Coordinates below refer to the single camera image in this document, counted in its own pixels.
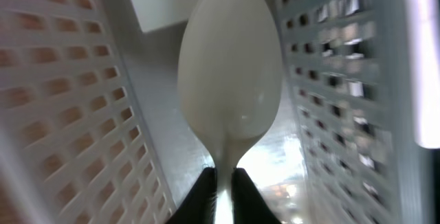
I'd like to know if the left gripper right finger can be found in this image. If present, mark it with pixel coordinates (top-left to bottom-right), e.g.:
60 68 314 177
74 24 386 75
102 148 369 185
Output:
232 168 281 224

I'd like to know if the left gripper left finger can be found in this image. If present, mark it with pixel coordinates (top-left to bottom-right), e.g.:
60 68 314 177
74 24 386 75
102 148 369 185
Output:
166 167 217 224

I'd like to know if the white spoon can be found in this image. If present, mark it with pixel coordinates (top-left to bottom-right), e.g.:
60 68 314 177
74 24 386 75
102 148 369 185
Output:
177 0 283 223

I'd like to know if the clear plastic basket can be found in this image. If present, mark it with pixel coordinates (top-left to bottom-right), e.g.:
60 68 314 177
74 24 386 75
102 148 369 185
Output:
1 0 439 223

